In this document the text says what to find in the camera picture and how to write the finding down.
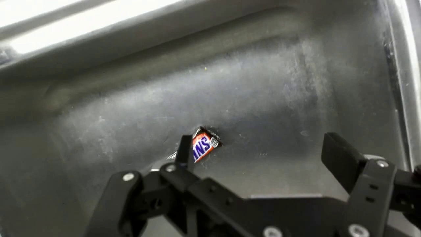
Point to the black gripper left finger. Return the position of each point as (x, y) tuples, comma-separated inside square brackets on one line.
[(145, 197)]

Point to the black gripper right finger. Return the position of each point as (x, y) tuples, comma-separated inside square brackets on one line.
[(373, 192)]

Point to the brown snickers bar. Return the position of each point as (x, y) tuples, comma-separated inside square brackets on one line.
[(205, 145)]

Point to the stainless steel double sink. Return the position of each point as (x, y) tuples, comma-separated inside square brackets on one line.
[(219, 79)]

